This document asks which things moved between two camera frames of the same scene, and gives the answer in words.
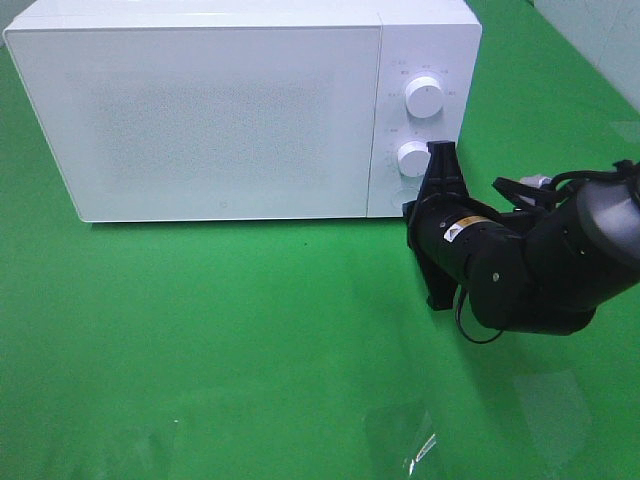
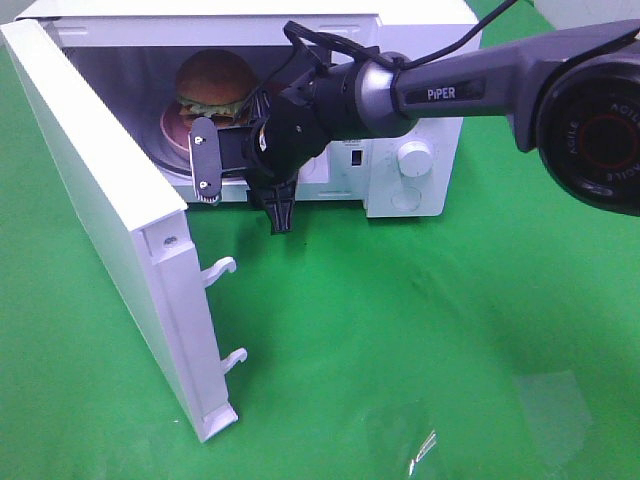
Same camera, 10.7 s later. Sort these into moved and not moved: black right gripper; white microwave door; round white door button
Moved: white microwave door; black right gripper
Not moved: round white door button
